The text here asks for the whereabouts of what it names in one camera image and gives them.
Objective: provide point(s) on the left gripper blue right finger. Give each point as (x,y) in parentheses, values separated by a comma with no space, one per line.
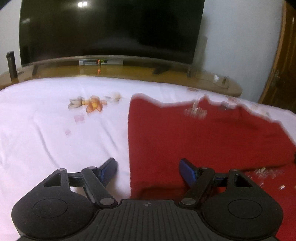
(199,181)

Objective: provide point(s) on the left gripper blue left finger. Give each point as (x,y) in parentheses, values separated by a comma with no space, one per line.
(96,180)

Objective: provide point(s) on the red knit sweater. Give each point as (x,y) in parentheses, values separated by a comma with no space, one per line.
(208,134)

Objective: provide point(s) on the floral white bed sheet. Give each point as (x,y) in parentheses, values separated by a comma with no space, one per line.
(74,123)

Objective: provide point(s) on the small white object on stand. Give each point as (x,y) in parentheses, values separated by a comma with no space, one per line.
(216,78)

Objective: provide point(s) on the wooden tv stand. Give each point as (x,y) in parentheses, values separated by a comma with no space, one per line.
(201,80)

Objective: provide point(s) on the clear glass vase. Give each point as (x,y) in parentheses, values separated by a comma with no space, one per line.
(196,66)

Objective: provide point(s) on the brown wooden door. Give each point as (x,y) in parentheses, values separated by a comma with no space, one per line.
(284,96)

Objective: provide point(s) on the silver set-top box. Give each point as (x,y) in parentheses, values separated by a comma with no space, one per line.
(85,62)

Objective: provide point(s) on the curved black television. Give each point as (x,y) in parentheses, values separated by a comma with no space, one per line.
(166,30)

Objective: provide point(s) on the brass door handle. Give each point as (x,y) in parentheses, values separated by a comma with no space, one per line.
(276,79)

